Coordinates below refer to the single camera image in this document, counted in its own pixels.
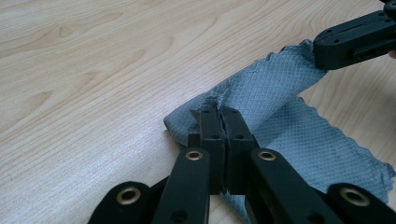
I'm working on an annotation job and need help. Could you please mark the grey microfibre cloth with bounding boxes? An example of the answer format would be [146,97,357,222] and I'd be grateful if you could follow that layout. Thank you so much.
[163,39,396,224]

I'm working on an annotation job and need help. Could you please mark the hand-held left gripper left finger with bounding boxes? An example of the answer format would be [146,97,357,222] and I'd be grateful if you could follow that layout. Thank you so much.
[188,106,226,195]

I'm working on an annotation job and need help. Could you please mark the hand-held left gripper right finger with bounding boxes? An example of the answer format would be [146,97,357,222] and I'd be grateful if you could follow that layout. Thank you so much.
[221,106,260,194]

